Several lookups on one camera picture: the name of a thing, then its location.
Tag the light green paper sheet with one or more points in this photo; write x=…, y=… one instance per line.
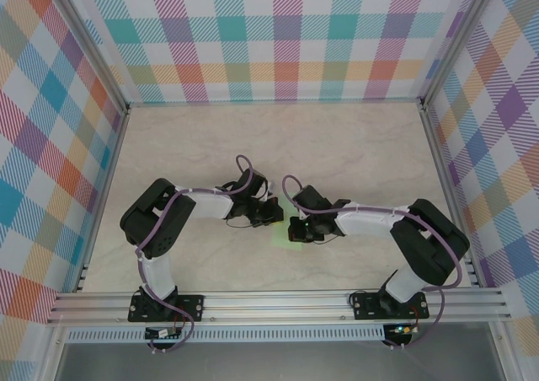
x=280, y=238

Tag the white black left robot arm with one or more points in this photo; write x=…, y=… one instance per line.
x=206, y=206

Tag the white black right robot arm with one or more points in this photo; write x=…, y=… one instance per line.
x=366, y=223

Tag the wide aluminium base rail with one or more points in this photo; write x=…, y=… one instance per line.
x=273, y=307

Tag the thin aluminium frame rail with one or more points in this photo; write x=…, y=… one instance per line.
x=273, y=102

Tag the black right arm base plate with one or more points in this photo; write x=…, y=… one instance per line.
x=366, y=307

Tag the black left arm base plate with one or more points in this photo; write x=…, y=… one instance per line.
x=191, y=307

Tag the aluminium side frame rail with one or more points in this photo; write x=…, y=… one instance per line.
x=101, y=204
x=450, y=195

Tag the aluminium frame post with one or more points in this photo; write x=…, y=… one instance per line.
x=90, y=46
x=457, y=39

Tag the aluminium frame leg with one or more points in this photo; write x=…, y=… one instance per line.
x=505, y=355
x=52, y=355

